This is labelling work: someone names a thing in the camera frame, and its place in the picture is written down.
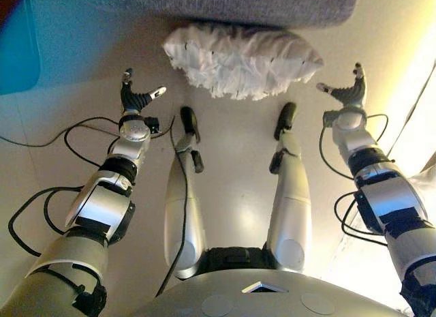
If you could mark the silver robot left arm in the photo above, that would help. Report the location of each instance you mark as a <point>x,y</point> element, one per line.
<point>98,208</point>

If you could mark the silver robot right leg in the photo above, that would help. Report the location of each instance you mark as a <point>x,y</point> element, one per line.
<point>291,208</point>

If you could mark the glossy wardrobe door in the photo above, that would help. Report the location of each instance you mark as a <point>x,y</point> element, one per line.
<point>17,44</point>

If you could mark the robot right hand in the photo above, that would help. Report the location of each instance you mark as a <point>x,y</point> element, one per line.
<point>352,93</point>

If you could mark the silver robot left leg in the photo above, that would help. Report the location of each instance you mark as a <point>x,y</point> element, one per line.
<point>182,211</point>

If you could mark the cream fringed blanket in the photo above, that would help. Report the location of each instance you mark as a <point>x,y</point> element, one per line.
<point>424,177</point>

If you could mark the silver robot leg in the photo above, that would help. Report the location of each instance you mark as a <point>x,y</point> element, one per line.
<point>291,208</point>
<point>182,211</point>

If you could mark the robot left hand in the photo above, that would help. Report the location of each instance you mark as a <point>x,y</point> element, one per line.
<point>134,99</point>

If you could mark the silver robot torso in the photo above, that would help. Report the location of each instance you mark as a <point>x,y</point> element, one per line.
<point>259,296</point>

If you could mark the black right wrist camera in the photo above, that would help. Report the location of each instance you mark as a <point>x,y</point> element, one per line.
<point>329,117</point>

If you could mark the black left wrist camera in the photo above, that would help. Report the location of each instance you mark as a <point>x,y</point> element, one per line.
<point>152,124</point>

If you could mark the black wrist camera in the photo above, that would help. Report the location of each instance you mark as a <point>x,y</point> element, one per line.
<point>152,124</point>
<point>329,117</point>

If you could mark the white fringed blanket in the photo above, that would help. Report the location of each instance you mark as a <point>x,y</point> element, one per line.
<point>245,61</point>

